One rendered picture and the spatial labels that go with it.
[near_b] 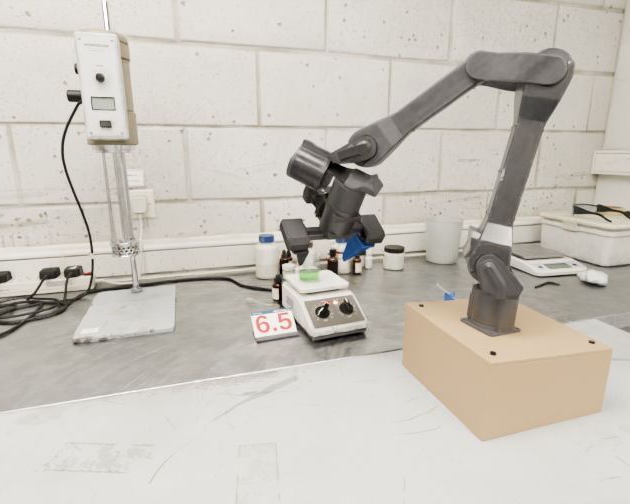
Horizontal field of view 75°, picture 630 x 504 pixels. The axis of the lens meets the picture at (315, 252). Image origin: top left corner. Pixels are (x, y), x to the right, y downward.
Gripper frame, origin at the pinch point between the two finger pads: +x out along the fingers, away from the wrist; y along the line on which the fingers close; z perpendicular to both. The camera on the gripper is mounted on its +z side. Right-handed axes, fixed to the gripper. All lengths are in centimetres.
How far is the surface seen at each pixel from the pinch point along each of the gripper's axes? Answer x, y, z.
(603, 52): -16, -141, 75
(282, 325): 20.8, 5.5, -2.6
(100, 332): 29, 41, 7
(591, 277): 17, -86, -5
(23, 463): 8, 47, -23
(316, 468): -0.4, 13.7, -35.0
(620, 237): 16, -112, 8
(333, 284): 15.6, -7.0, 2.8
